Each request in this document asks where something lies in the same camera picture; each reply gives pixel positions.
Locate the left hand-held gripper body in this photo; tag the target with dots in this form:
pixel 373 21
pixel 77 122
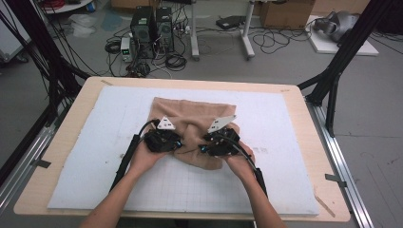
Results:
pixel 160 141

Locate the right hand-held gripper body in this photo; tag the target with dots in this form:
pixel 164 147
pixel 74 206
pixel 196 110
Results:
pixel 223 142

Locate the tan terry towel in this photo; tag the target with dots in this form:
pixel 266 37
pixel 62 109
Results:
pixel 190 110

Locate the person's left hand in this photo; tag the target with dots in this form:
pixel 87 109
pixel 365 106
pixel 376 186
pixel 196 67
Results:
pixel 144 160

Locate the person's right hand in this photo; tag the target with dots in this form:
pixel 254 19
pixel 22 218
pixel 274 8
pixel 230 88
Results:
pixel 242 166

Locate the white gridded foam mat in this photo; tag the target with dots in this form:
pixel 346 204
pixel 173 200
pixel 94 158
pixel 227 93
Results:
pixel 190 190

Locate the white bench power supply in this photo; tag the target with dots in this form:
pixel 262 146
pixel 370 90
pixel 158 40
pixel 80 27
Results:
pixel 126 49

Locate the narrow black computer tower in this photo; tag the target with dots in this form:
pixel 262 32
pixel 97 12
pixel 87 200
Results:
pixel 164 28

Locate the wide black computer tower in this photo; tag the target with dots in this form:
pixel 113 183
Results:
pixel 142 30

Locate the flat black device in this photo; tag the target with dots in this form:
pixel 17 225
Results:
pixel 230 22

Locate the grey tape strip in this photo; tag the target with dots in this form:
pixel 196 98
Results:
pixel 41 163
pixel 335 180

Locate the white floor board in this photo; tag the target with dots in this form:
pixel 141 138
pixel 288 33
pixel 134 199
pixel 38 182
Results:
pixel 326 47

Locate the large cardboard box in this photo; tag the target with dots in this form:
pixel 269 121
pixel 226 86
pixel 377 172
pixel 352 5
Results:
pixel 285 14

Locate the black metal stand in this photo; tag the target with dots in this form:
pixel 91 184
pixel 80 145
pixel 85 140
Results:
pixel 34 38
pixel 345 50

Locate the round white table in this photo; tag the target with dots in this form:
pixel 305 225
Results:
pixel 69 7

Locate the grey rounded device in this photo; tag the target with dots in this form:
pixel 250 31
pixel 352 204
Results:
pixel 342 23

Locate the white desk frame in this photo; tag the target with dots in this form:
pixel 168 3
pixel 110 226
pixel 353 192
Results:
pixel 194 38

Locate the aluminium rail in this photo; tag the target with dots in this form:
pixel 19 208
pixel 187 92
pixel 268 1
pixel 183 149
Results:
pixel 342 171
pixel 31 148

